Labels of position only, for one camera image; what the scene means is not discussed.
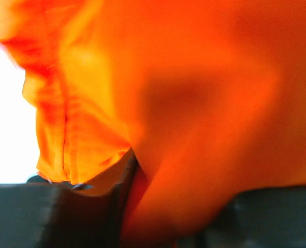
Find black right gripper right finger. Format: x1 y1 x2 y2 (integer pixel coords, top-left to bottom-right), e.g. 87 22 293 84
194 184 306 248

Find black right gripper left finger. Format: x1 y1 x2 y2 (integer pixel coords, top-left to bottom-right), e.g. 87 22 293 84
0 150 138 248

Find orange shorts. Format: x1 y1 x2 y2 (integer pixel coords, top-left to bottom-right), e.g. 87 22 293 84
0 1 306 247

